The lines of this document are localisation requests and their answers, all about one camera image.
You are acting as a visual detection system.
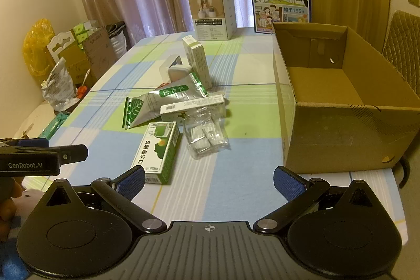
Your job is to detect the green tissue packs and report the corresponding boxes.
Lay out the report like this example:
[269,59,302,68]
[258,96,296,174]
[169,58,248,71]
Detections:
[72,21,99,45]

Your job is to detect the white carton with green stripe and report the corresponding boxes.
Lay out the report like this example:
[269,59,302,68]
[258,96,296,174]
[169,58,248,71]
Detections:
[182,36,212,89]

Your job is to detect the white cardboard with handle cutout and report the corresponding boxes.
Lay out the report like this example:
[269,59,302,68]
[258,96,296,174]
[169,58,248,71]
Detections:
[46,30,80,61]

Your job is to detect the teal packet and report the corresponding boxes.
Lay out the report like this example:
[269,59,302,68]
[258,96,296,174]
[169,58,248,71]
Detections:
[39,112,68,140]

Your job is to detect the worn brown cardboard carton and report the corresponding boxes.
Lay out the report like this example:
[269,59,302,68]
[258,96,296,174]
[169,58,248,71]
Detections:
[67,26,116,85]

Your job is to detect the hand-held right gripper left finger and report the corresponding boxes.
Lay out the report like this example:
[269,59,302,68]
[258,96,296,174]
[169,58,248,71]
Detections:
[44,165,167,234]

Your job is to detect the white square device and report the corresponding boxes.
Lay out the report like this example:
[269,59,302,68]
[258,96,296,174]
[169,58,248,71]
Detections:
[167,65,194,84]

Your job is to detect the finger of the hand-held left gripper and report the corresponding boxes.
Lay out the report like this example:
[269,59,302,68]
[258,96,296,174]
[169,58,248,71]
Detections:
[16,138,50,149]
[49,144,89,167]

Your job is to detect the beige product box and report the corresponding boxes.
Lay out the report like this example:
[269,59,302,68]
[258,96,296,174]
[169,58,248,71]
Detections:
[188,0,238,41]

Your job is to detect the person's left hand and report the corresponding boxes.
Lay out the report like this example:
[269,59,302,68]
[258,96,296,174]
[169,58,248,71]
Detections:
[0,177,23,236]

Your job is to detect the green white medicine box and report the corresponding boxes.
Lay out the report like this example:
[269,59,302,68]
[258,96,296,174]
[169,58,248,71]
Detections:
[130,121,181,185]

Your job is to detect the silver green foil pouch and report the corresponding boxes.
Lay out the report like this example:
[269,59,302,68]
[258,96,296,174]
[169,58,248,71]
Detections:
[122,73,210,130]

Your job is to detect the quilted beige chair cushion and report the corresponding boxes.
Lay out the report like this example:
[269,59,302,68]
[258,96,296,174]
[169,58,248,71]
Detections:
[381,10,420,190]

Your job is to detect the clear crumpled plastic bag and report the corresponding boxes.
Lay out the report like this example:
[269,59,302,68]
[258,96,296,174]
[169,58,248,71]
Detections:
[41,57,80,112]

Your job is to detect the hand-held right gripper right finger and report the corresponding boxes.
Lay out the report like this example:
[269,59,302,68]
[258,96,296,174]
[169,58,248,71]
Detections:
[253,166,378,234]

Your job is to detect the yellow plastic bag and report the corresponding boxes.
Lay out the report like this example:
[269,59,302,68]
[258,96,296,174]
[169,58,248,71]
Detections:
[22,18,56,78]

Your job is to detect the brown cardboard box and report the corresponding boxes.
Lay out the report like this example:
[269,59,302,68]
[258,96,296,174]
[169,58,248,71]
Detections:
[272,22,420,174]

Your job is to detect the clear plastic blister tray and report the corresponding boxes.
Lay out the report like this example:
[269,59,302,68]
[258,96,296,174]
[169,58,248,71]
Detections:
[182,105,230,160]

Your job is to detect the long white medicine box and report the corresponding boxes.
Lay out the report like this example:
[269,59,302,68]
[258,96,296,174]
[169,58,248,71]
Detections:
[159,93,227,122]

